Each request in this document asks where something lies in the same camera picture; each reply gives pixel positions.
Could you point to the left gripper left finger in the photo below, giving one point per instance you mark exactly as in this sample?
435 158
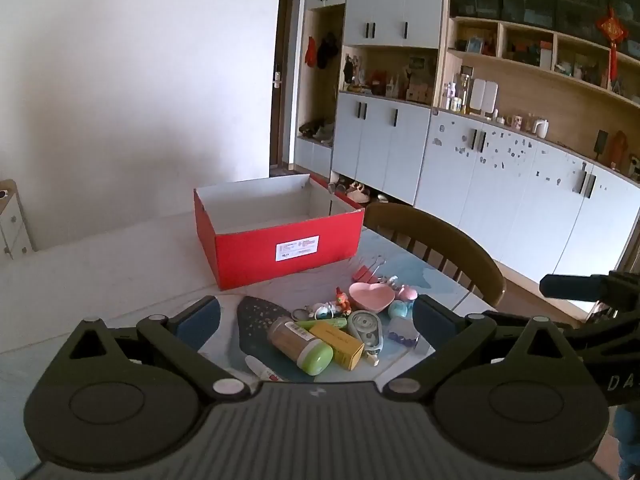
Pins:
175 344

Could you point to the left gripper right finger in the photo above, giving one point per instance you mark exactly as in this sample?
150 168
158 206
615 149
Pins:
459 342

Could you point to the teal round toy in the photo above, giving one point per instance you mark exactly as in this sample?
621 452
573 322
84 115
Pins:
399 309

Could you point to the pink blue toy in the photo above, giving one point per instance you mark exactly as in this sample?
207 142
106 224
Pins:
406 293

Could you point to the correction tape dispenser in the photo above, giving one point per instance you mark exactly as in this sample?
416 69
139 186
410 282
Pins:
367 328

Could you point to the pink heart dish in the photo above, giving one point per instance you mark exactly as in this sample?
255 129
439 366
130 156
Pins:
374 297

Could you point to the yellow small box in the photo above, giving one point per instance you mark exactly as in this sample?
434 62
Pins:
347 350

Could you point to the red binder clip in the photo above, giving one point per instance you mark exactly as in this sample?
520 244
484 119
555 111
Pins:
367 270

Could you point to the green tube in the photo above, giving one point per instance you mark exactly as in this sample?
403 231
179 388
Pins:
339 323

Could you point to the red figure keychain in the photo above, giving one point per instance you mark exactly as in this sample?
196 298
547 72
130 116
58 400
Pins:
342 303

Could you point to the toothpick jar green lid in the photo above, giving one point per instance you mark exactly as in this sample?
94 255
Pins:
310 354

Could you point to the clear plastic jar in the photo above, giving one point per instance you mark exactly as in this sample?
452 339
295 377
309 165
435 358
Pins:
402 331

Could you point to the white plush keychain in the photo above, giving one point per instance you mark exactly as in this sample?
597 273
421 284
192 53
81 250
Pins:
318 311

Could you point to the blue gloved right hand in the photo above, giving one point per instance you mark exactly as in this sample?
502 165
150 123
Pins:
627 432

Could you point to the wooden chair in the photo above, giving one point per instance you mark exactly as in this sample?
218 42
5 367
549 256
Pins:
471 260

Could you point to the red cardboard box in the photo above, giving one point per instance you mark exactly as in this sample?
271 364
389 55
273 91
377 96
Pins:
256 230

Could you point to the small white drawer cabinet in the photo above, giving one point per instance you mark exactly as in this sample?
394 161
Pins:
15 243

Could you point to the shoes on floor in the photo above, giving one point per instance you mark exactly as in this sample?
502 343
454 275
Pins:
359 193

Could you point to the brown door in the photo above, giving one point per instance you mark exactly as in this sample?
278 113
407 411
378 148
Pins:
283 76

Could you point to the white wall cabinet unit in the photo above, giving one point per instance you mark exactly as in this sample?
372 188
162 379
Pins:
517 121

